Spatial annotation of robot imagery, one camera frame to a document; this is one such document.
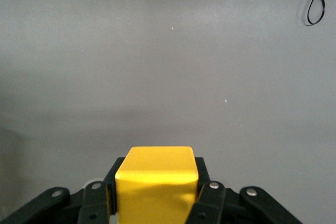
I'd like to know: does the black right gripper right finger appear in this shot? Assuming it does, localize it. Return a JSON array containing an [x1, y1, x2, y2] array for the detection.
[[183, 157, 303, 224]]

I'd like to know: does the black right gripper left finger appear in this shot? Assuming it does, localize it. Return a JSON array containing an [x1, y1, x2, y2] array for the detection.
[[0, 157, 127, 224]]

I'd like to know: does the yellow wooden block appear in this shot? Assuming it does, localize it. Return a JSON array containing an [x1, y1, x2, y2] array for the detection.
[[114, 145, 199, 224]]

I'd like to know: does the grey table cover sheet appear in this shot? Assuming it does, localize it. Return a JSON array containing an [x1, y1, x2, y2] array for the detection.
[[0, 0, 336, 224]]

